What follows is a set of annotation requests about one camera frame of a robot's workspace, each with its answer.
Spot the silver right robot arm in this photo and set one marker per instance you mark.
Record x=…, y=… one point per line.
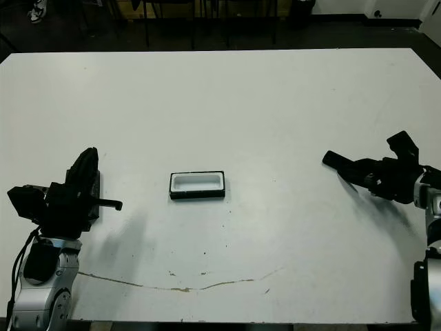
x=432, y=220

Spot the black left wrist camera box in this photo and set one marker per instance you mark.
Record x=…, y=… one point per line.
x=25, y=203

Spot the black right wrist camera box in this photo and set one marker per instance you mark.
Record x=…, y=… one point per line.
x=403, y=143

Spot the white cabinet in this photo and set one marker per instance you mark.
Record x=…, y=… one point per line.
x=430, y=20

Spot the black metal chair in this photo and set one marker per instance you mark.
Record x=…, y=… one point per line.
x=146, y=31

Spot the white sneaker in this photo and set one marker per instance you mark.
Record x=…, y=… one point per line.
x=36, y=13

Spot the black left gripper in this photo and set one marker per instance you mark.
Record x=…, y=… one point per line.
x=65, y=213

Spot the black box with white insert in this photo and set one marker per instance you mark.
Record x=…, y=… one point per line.
x=196, y=196

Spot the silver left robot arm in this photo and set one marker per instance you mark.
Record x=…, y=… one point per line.
x=41, y=300

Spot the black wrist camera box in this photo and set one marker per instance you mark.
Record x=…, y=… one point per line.
x=403, y=143
x=25, y=203

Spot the black bin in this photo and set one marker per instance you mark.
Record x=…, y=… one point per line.
x=303, y=10

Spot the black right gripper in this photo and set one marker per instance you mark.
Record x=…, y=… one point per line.
x=396, y=179

